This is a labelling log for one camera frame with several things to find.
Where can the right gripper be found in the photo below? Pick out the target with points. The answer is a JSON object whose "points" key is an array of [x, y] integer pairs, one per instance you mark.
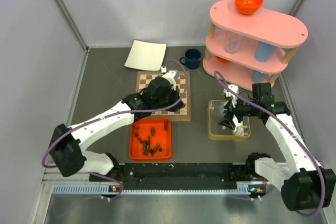
{"points": [[228, 113]]}

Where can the white square plate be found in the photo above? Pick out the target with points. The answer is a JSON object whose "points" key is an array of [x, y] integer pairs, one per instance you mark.
{"points": [[146, 56]]}

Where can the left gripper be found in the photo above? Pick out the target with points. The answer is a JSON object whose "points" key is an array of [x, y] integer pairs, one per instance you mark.
{"points": [[175, 94]]}

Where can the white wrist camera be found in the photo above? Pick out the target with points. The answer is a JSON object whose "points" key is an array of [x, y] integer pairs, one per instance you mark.
{"points": [[230, 94], [171, 76]]}

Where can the pink three-tier shelf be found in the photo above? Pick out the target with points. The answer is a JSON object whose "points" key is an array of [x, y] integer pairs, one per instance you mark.
{"points": [[285, 32]]}

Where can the dark long chess piece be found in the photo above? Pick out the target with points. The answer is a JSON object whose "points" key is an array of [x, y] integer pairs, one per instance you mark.
{"points": [[144, 148]]}

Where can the dark blue enamel mug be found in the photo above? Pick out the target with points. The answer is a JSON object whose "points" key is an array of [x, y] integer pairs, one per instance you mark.
{"points": [[191, 58]]}

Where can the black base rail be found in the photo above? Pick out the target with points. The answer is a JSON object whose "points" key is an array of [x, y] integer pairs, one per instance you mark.
{"points": [[185, 176]]}

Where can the light blue plastic cup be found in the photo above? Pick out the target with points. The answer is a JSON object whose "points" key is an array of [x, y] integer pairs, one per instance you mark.
{"points": [[264, 51]]}

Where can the orange plastic bowl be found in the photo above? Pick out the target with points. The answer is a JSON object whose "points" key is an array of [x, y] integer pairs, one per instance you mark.
{"points": [[248, 7]]}

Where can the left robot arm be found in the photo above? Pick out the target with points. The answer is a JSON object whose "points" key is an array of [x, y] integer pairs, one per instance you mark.
{"points": [[68, 146]]}

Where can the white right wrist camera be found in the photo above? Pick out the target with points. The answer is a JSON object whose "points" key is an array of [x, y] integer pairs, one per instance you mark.
{"points": [[230, 94]]}

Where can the dark rook chess piece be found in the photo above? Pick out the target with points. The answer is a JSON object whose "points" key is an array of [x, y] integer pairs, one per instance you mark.
{"points": [[152, 130]]}

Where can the wooden chess board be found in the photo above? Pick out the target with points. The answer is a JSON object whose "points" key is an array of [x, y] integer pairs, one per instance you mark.
{"points": [[183, 81]]}

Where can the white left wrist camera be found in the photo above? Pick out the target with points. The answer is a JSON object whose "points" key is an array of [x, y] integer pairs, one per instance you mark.
{"points": [[171, 76]]}

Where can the orange plastic tray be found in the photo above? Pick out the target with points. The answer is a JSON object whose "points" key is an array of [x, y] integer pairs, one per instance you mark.
{"points": [[159, 146]]}

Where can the clear plastic cup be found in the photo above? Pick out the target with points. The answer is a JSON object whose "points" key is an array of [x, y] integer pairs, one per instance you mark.
{"points": [[232, 42]]}

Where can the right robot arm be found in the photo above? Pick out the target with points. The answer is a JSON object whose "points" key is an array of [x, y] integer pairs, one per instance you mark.
{"points": [[304, 184]]}

